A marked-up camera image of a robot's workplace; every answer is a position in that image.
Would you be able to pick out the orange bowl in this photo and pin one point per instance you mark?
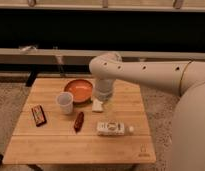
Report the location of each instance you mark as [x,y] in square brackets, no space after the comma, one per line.
[81,90]

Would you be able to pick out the white plastic cup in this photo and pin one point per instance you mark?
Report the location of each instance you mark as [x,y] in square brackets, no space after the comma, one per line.
[65,102]

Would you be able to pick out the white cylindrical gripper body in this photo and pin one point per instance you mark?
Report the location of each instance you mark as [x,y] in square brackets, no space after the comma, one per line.
[103,89]

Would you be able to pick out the white eraser block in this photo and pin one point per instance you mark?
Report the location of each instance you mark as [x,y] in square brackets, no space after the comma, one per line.
[97,106]

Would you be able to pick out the dark snack bar packet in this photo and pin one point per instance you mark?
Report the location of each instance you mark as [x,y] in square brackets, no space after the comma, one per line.
[39,115]

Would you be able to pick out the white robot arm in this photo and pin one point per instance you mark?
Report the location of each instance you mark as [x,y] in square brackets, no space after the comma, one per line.
[183,78]

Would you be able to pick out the white drink bottle lying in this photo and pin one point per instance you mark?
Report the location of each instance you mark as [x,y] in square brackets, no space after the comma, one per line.
[114,129]

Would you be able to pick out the wooden table leg dark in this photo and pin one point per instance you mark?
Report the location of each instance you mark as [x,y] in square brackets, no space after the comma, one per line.
[32,77]

